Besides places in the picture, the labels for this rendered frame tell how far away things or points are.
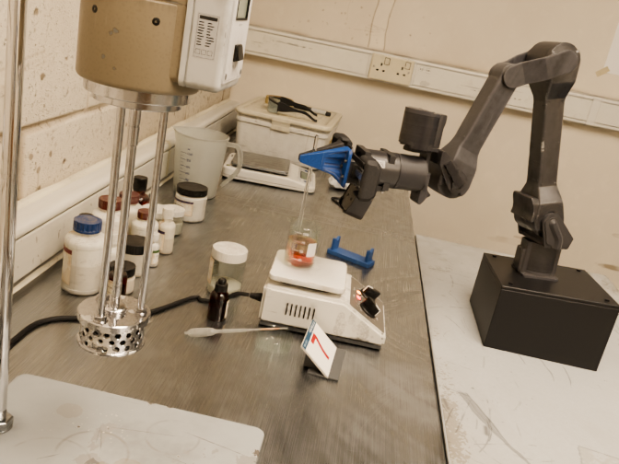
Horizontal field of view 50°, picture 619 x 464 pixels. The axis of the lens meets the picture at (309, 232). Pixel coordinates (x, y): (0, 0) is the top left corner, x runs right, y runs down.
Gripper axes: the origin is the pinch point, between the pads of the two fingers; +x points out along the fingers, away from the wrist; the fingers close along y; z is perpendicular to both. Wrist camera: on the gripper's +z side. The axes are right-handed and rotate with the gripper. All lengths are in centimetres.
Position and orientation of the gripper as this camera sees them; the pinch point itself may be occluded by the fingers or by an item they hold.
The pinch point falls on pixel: (321, 160)
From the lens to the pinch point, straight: 101.9
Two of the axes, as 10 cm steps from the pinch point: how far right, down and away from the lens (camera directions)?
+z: -1.9, 9.3, 3.2
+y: -2.3, -3.6, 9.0
